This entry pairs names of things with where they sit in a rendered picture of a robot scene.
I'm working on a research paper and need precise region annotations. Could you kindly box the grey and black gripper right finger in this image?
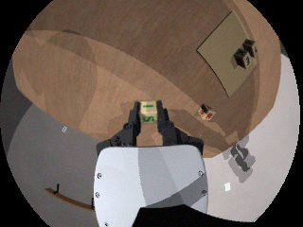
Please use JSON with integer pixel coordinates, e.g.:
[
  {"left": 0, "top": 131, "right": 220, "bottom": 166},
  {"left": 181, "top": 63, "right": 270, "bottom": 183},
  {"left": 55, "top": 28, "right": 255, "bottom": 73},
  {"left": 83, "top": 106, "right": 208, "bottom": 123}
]
[{"left": 156, "top": 100, "right": 204, "bottom": 156}]

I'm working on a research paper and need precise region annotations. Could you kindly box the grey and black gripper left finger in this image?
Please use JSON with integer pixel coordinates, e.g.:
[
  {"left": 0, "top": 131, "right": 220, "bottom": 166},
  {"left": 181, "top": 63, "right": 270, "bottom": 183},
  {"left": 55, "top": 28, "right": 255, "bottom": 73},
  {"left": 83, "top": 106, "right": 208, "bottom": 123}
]
[{"left": 97, "top": 101, "right": 141, "bottom": 156}]

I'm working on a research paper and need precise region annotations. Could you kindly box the beige flat mat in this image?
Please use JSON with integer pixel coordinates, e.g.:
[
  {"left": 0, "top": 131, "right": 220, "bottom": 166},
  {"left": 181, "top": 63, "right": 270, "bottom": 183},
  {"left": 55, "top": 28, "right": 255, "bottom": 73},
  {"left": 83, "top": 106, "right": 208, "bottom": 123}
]
[{"left": 196, "top": 10, "right": 257, "bottom": 97}]

